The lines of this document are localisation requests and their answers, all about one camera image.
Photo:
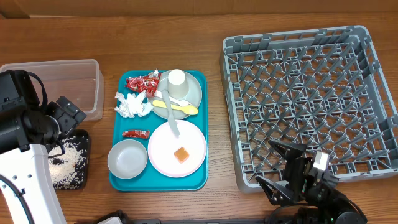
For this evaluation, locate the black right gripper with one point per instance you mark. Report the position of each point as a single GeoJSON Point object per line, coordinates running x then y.
{"type": "Point", "coordinates": [296, 170]}

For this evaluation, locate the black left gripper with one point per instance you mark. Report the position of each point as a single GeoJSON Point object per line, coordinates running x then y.
{"type": "Point", "coordinates": [69, 116]}

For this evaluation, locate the white napkin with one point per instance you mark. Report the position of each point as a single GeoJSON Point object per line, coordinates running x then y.
{"type": "Point", "coordinates": [133, 105]}

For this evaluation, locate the grey bowl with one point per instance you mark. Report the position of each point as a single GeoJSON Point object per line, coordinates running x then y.
{"type": "Point", "coordinates": [127, 159]}

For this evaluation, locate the small red wrapper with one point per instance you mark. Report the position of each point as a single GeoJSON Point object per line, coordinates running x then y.
{"type": "Point", "coordinates": [140, 134]}

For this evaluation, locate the large red snack wrapper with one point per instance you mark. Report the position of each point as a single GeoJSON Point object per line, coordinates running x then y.
{"type": "Point", "coordinates": [147, 83]}

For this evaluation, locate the pink plate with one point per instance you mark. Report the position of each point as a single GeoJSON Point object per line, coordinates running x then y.
{"type": "Point", "coordinates": [163, 143]}

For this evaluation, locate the orange food cube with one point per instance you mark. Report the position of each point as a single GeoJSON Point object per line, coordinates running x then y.
{"type": "Point", "coordinates": [181, 155]}

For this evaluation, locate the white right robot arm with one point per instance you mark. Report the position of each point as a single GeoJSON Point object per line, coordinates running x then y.
{"type": "Point", "coordinates": [338, 208]}

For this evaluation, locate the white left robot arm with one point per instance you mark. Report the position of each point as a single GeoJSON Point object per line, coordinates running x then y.
{"type": "Point", "coordinates": [30, 128]}

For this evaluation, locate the black food waste tray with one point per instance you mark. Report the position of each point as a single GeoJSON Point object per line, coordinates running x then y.
{"type": "Point", "coordinates": [81, 155]}

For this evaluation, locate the grey dishwasher rack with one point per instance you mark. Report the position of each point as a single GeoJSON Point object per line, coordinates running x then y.
{"type": "Point", "coordinates": [321, 87]}

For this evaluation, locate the clear plastic bin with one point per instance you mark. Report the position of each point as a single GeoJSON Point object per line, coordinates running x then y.
{"type": "Point", "coordinates": [80, 81]}

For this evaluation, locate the pile of white rice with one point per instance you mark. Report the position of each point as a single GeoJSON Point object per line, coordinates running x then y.
{"type": "Point", "coordinates": [65, 165]}

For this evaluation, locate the teal plastic tray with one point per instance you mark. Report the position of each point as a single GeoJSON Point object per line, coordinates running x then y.
{"type": "Point", "coordinates": [150, 180]}

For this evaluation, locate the grey plate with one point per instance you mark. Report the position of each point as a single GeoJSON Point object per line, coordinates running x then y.
{"type": "Point", "coordinates": [193, 96]}

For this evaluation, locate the grey plastic knife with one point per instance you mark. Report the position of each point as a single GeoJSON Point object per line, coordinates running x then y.
{"type": "Point", "coordinates": [171, 120]}

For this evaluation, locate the yellow plastic spoon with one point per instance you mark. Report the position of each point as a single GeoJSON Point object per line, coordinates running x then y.
{"type": "Point", "coordinates": [189, 109]}

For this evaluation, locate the white paper cup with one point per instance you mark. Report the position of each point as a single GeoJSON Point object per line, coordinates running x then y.
{"type": "Point", "coordinates": [177, 84]}

